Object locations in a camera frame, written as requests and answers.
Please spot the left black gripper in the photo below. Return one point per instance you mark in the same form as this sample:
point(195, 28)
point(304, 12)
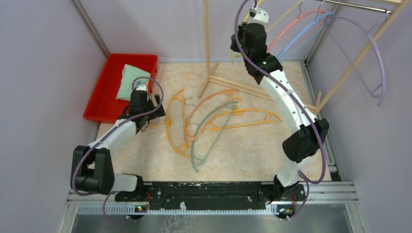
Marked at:
point(158, 112)

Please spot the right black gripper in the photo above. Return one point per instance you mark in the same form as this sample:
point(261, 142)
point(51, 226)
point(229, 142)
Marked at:
point(233, 44)

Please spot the pink hanger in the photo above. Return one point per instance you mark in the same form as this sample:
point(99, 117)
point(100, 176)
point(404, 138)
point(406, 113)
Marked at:
point(300, 17)

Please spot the blue hanger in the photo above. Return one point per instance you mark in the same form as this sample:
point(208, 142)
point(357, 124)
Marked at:
point(288, 50)

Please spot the purple hanger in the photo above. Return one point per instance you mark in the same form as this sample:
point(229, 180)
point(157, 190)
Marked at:
point(380, 91)

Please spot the light yellow hanger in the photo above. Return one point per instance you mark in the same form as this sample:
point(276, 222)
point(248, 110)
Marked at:
point(268, 29)

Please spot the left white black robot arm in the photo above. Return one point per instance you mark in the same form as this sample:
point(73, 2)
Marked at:
point(92, 169)

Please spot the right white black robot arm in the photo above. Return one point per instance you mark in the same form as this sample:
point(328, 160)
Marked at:
point(308, 133)

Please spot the light green cartoon cloth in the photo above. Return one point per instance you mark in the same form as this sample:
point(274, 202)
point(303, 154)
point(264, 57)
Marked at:
point(129, 74)

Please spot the red plastic bin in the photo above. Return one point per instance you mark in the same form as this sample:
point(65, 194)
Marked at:
point(103, 107)

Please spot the yellow-orange plastic hook hanger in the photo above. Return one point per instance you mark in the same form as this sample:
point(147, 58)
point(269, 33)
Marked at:
point(168, 122)

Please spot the orange plastic hanger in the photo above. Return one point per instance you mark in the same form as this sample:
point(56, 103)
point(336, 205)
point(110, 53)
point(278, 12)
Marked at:
point(243, 118)

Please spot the green hanger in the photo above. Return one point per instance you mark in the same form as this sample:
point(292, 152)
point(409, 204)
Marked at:
point(199, 161)

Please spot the metal rack rod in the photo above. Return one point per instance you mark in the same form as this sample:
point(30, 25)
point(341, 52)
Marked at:
point(357, 6)

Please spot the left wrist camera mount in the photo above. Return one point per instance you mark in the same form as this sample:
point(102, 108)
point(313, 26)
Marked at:
point(141, 85)

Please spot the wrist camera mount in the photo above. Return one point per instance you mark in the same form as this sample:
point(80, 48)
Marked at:
point(258, 15)
point(141, 85)

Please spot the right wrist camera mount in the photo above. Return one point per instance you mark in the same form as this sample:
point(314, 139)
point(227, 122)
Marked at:
point(258, 15)

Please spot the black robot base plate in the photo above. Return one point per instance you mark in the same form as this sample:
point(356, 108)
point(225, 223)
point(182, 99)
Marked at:
point(211, 196)

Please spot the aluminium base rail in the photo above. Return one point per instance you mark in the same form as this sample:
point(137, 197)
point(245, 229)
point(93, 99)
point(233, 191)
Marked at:
point(323, 193)

